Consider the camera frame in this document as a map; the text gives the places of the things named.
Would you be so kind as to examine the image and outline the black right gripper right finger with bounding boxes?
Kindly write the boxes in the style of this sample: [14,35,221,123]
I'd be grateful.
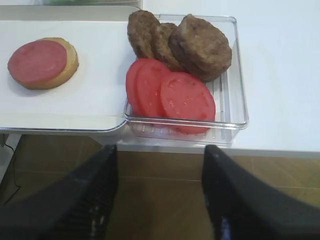
[201,145,320,240]

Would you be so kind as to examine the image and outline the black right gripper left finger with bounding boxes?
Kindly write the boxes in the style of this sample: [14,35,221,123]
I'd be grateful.
[0,145,119,240]

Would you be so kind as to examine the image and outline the brown meat patty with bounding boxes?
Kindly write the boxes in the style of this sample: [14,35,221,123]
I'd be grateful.
[127,10,160,59]
[168,14,232,82]
[151,23,185,72]

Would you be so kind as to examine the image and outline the white metal tray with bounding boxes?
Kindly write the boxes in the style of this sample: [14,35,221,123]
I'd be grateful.
[0,5,136,136]

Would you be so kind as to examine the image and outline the right tomato slice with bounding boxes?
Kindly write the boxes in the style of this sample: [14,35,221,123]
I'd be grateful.
[160,72,216,122]

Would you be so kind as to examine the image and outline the tomato slice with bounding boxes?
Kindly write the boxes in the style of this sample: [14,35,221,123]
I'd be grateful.
[126,58,148,116]
[135,59,171,118]
[160,72,216,122]

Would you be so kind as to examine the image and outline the white paper sheet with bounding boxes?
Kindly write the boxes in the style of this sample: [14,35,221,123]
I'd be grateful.
[0,20,135,117]

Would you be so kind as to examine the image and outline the clear bin with patties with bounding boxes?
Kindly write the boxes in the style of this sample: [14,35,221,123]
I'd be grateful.
[124,16,249,146]

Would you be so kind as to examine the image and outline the left tomato slice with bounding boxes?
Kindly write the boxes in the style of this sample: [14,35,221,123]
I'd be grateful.
[126,58,148,116]

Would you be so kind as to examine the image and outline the bottom bun on tray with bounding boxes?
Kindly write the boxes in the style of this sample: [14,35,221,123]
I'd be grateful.
[9,37,79,90]

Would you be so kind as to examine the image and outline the middle tomato slice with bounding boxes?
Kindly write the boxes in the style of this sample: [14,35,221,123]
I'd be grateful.
[135,59,171,118]

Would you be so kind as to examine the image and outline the pink ham slice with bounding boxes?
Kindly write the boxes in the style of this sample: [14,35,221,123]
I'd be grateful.
[7,40,67,84]

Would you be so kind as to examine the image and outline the black floor cable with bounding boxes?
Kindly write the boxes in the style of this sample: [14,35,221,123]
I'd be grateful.
[0,143,21,206]

